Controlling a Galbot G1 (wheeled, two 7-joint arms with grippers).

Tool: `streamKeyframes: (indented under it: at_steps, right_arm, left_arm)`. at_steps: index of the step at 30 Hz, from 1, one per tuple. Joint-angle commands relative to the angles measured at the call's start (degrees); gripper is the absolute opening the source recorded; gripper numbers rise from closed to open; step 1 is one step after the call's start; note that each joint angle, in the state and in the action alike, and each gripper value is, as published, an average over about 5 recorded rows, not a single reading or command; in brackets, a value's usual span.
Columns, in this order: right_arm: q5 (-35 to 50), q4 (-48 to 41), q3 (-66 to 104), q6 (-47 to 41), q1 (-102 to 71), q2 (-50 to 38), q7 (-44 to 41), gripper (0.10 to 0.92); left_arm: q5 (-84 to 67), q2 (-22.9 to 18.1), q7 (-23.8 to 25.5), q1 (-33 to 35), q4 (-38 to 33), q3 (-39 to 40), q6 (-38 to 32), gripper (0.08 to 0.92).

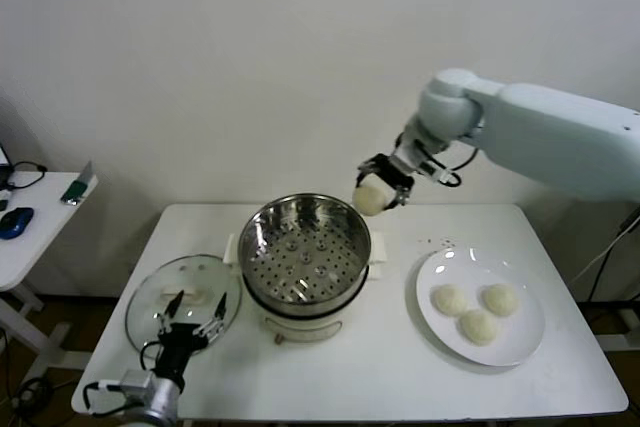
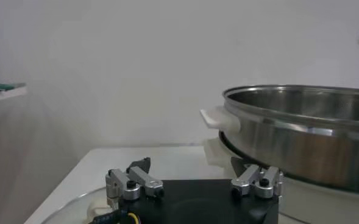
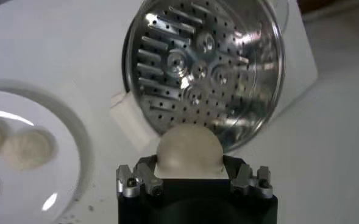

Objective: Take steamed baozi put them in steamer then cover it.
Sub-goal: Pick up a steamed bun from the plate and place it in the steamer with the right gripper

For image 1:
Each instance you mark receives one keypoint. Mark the blue computer mouse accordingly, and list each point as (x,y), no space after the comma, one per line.
(15,222)

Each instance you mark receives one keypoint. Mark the white steamed baozi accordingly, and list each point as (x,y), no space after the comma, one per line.
(370,199)
(500,299)
(480,327)
(450,299)

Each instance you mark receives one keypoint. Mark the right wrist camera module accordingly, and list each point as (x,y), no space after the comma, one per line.
(440,174)

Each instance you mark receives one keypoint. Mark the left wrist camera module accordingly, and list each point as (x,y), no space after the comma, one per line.
(137,383)

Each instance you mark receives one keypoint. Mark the white side table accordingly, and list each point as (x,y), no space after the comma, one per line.
(45,227)

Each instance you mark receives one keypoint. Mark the white electric cooker base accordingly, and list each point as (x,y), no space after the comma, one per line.
(300,329)

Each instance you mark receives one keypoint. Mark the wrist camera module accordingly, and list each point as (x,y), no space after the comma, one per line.
(137,383)
(440,174)

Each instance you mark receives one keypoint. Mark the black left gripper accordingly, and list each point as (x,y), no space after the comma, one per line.
(177,347)

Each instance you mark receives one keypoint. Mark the dark screen device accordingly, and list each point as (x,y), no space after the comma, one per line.
(3,157)

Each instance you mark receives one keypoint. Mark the steel perforated steamer basket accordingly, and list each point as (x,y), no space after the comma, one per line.
(357,247)

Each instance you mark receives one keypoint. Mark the white frame base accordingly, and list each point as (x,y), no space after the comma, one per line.
(625,342)

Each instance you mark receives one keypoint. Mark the green silver packet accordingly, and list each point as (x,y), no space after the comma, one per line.
(75,192)

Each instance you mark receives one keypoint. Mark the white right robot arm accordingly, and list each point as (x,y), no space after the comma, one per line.
(550,132)

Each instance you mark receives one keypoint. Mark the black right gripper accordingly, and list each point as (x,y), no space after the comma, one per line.
(395,174)

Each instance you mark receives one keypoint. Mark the white round plate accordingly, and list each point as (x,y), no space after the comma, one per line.
(520,337)

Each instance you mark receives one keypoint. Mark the dark power adapter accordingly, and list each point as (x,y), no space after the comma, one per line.
(627,224)

